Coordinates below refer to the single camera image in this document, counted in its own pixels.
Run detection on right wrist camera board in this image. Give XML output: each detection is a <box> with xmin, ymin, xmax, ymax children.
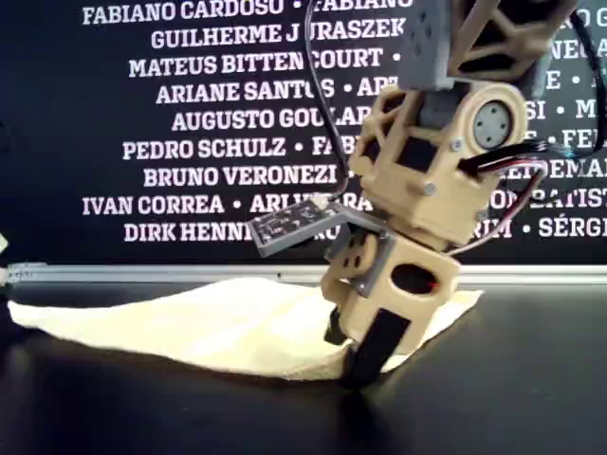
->
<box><xmin>248</xmin><ymin>197</ymin><xmax>355</xmax><ymax>260</ymax></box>

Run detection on cream terry cloth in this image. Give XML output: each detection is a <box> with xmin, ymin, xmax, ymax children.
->
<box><xmin>7</xmin><ymin>277</ymin><xmax>485</xmax><ymax>383</ymax></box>

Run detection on aluminium case frame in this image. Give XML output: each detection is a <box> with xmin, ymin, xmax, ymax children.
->
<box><xmin>0</xmin><ymin>262</ymin><xmax>607</xmax><ymax>287</ymax></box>

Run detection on red white wire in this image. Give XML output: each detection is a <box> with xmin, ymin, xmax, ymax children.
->
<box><xmin>445</xmin><ymin>168</ymin><xmax>546</xmax><ymax>257</ymax></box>

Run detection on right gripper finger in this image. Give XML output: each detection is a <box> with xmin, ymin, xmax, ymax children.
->
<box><xmin>321</xmin><ymin>282</ymin><xmax>351</xmax><ymax>346</ymax></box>
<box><xmin>340</xmin><ymin>298</ymin><xmax>431</xmax><ymax>386</ymax></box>

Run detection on black banner with white names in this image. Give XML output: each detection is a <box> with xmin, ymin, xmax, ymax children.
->
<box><xmin>0</xmin><ymin>0</ymin><xmax>607</xmax><ymax>266</ymax></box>

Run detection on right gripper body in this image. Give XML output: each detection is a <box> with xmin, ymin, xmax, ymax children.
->
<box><xmin>322</xmin><ymin>234</ymin><xmax>462</xmax><ymax>319</ymax></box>

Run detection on black camera cable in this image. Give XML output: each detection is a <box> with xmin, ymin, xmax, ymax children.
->
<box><xmin>303</xmin><ymin>0</ymin><xmax>352</xmax><ymax>203</ymax></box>

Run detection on black wrist cable bundle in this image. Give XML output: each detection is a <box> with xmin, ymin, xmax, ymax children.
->
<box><xmin>462</xmin><ymin>9</ymin><xmax>607</xmax><ymax>174</ymax></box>

